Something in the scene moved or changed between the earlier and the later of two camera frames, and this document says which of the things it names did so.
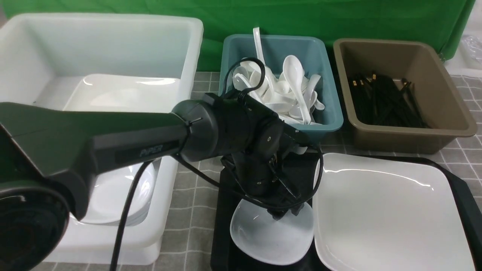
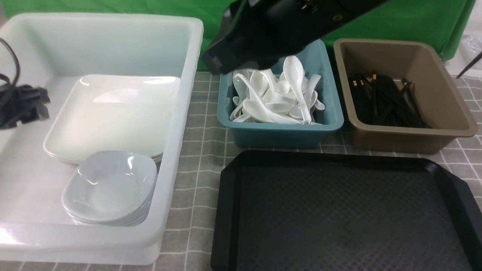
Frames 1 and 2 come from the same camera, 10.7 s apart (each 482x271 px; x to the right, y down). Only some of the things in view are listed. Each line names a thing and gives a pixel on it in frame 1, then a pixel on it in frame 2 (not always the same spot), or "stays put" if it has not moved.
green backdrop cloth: (444, 22) stays put
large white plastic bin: (113, 63) stays put
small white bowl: (282, 242) to (111, 188)
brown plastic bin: (398, 97) stays put
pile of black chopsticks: (376, 101) stays put
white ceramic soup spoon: (293, 70) stays put
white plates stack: (124, 93) to (157, 159)
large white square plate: (381, 212) to (112, 112)
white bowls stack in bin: (111, 192) stays put
